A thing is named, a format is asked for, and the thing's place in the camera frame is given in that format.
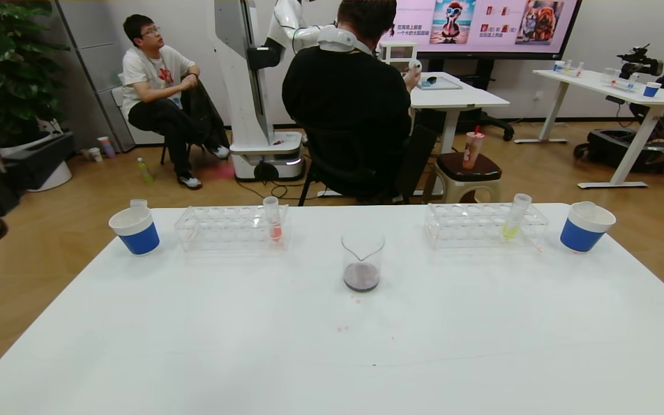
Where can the blue white paper cup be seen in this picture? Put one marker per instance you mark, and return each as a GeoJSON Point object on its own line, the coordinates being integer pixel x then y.
{"type": "Point", "coordinates": [578, 235]}
{"type": "Point", "coordinates": [138, 236]}

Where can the grey metal cabinet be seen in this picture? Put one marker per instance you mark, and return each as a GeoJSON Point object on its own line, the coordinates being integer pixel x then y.
{"type": "Point", "coordinates": [93, 57]}

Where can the clear glass beaker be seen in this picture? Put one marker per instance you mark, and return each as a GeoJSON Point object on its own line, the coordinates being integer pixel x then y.
{"type": "Point", "coordinates": [362, 278]}

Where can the green plastic bottle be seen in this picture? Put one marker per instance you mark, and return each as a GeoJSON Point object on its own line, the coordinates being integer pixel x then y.
{"type": "Point", "coordinates": [145, 170]}

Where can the black jacket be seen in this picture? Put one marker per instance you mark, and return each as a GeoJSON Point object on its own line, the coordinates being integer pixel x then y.
{"type": "Point", "coordinates": [205, 118]}

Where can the beige stool brown seat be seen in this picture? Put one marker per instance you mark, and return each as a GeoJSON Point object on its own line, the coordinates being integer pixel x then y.
{"type": "Point", "coordinates": [470, 167]}

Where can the blue pigment test tube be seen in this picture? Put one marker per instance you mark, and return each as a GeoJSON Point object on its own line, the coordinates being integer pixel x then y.
{"type": "Point", "coordinates": [138, 203]}

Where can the black office chair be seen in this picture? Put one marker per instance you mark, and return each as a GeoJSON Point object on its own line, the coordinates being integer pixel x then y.
{"type": "Point", "coordinates": [338, 164]}

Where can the white plant pot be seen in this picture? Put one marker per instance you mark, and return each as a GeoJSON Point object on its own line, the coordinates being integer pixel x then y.
{"type": "Point", "coordinates": [49, 178]}

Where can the black distant robot arm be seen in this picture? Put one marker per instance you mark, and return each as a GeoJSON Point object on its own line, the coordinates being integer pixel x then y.
{"type": "Point", "coordinates": [638, 60]}

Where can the yellow pigment test tube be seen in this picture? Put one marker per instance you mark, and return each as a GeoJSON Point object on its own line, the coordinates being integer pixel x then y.
{"type": "Point", "coordinates": [510, 230]}

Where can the pink purple cup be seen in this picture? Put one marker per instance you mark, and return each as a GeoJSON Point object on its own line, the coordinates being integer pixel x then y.
{"type": "Point", "coordinates": [106, 147]}

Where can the clear plastic test tube rack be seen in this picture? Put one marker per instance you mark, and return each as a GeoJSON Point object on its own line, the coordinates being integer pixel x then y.
{"type": "Point", "coordinates": [470, 227]}
{"type": "Point", "coordinates": [222, 233]}

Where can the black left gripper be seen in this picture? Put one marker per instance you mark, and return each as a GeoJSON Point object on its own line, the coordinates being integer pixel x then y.
{"type": "Point", "coordinates": [12, 173]}

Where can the white office desk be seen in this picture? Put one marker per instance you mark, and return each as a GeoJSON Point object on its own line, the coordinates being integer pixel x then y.
{"type": "Point", "coordinates": [459, 97]}
{"type": "Point", "coordinates": [597, 82]}

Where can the green leafy plant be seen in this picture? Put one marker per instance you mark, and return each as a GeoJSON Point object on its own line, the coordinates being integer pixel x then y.
{"type": "Point", "coordinates": [3, 69]}

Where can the small white cup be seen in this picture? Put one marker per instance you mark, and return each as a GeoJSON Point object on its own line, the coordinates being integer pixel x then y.
{"type": "Point", "coordinates": [95, 154]}

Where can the seated person black sweater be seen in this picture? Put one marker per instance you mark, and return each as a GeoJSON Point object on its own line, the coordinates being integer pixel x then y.
{"type": "Point", "coordinates": [343, 98]}

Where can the white drawer box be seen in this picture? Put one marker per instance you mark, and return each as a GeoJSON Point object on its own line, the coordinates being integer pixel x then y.
{"type": "Point", "coordinates": [396, 52]}

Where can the drink cup red straw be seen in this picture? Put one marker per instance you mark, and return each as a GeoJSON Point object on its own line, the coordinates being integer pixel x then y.
{"type": "Point", "coordinates": [472, 150]}

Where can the seated man white t-shirt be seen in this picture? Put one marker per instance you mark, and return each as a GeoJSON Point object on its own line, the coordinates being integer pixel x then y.
{"type": "Point", "coordinates": [153, 75]}

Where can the white humanoid robot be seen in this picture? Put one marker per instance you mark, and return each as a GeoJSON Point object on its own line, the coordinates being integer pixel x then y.
{"type": "Point", "coordinates": [245, 86]}

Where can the small blue paper cup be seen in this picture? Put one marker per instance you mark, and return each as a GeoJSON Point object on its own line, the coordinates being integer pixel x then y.
{"type": "Point", "coordinates": [651, 90]}

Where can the large black-framed display screen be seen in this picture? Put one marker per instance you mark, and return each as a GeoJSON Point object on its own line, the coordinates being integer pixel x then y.
{"type": "Point", "coordinates": [482, 26]}

